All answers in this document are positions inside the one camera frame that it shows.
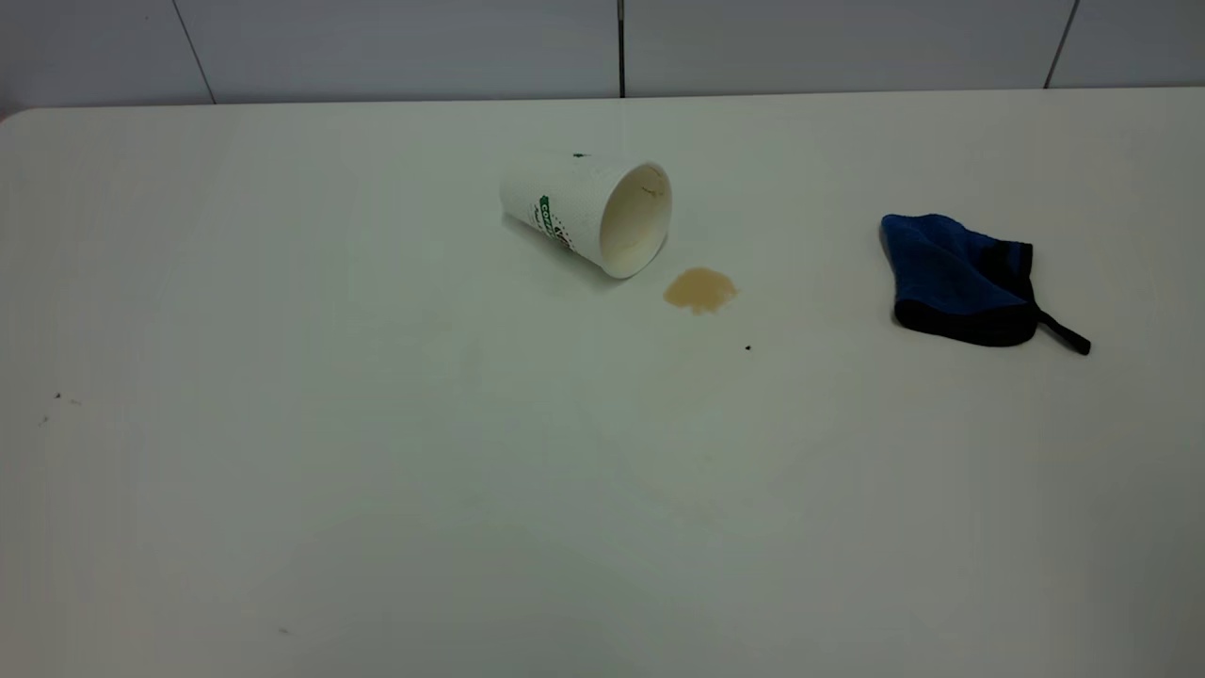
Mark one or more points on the white paper coffee cup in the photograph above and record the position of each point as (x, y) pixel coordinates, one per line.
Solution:
(574, 202)

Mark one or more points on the blue black-edged cleaning cloth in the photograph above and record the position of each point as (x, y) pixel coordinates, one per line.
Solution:
(946, 273)

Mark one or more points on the brown coffee spill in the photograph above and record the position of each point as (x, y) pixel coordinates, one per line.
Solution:
(699, 289)

